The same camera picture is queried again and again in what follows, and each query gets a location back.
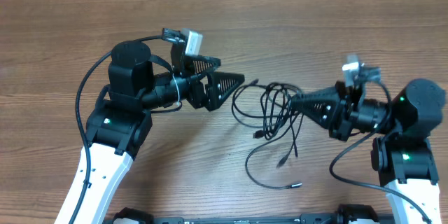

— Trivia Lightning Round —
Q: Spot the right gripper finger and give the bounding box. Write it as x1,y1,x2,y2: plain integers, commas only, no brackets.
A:
291,100,338,130
292,86,340,103

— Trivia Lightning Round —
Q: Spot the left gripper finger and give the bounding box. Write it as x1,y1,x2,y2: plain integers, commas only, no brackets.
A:
205,71,245,111
190,55,221,75

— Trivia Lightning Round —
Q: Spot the black usb cable bundle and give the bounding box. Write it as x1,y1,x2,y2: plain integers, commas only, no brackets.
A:
230,78,305,190

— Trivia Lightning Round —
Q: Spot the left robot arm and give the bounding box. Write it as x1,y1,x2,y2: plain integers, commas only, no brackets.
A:
56,38,245,223

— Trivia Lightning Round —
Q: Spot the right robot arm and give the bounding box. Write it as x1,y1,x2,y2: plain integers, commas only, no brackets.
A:
290,66,446,223

